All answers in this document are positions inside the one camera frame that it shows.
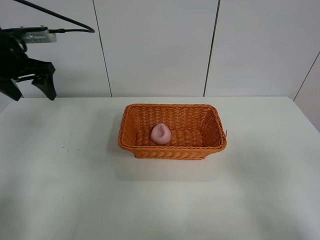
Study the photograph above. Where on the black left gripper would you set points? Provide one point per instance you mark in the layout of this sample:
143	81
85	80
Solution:
16	65

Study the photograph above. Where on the pink peach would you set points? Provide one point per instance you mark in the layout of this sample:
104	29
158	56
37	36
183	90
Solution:
161	134

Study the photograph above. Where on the orange wicker basket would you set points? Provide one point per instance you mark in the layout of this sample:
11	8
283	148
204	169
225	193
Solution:
196	131

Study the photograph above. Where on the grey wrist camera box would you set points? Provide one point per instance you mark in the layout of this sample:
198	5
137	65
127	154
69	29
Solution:
39	36

